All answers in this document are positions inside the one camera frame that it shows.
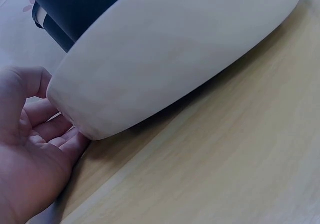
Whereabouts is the person's left hand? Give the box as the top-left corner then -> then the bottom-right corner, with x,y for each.
0,66 -> 90,224

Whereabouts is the white bowl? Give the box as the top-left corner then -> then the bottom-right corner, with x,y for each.
46,0 -> 301,141

